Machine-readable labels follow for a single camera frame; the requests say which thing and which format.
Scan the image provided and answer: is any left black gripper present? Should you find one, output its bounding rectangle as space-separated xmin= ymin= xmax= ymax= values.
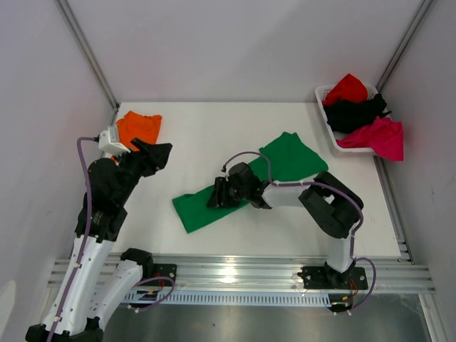
xmin=112 ymin=137 xmax=172 ymax=204

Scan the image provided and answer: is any green t shirt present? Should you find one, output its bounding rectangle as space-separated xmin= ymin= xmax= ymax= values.
xmin=172 ymin=132 xmax=328 ymax=234

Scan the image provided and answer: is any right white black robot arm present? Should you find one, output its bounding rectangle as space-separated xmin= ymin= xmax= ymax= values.
xmin=207 ymin=162 xmax=363 ymax=288

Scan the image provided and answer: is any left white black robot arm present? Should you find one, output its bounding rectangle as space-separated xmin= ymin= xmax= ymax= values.
xmin=25 ymin=137 xmax=172 ymax=341

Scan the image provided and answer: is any orange folded t shirt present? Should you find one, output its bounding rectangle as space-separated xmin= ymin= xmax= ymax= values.
xmin=115 ymin=111 xmax=162 ymax=152

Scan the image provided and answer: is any white plastic basket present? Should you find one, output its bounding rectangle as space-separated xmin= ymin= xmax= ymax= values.
xmin=315 ymin=85 xmax=390 ymax=157

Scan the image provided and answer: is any black t shirt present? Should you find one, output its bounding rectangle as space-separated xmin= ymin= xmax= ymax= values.
xmin=323 ymin=93 xmax=391 ymax=134

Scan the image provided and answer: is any red t shirt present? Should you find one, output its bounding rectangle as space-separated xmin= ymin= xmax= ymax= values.
xmin=323 ymin=73 xmax=368 ymax=105

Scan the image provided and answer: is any magenta t shirt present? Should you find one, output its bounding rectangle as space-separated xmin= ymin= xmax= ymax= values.
xmin=336 ymin=117 xmax=404 ymax=162

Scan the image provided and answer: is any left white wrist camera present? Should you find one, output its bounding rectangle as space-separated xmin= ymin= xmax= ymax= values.
xmin=98 ymin=125 xmax=130 ymax=156

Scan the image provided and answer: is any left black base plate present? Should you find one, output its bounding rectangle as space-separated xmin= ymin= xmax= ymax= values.
xmin=152 ymin=264 xmax=177 ymax=288

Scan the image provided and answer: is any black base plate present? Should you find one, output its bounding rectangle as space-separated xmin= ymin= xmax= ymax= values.
xmin=152 ymin=264 xmax=177 ymax=288
xmin=297 ymin=264 xmax=368 ymax=290

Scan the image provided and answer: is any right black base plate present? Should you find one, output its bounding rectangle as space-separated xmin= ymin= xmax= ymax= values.
xmin=297 ymin=264 xmax=368 ymax=290

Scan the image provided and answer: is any white slotted cable duct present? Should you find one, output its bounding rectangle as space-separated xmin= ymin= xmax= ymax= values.
xmin=121 ymin=289 xmax=331 ymax=308

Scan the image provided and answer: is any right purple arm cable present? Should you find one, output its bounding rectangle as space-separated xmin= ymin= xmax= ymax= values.
xmin=220 ymin=151 xmax=378 ymax=316

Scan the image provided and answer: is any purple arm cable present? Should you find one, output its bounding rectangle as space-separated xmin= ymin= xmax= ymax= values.
xmin=44 ymin=136 xmax=176 ymax=342
xmin=220 ymin=151 xmax=378 ymax=316

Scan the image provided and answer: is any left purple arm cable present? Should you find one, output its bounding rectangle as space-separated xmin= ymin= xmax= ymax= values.
xmin=44 ymin=136 xmax=176 ymax=342

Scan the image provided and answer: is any left aluminium frame post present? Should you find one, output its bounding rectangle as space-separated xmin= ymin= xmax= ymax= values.
xmin=54 ymin=0 xmax=119 ymax=110

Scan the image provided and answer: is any aluminium frame post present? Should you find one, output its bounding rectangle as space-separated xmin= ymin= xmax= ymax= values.
xmin=54 ymin=0 xmax=119 ymax=110
xmin=375 ymin=0 xmax=437 ymax=93

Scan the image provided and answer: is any aluminium mounting rail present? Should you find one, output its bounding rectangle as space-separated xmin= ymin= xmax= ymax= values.
xmin=47 ymin=254 xmax=436 ymax=294

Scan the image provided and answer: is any right aluminium frame post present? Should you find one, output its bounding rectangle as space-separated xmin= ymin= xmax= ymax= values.
xmin=375 ymin=0 xmax=437 ymax=93

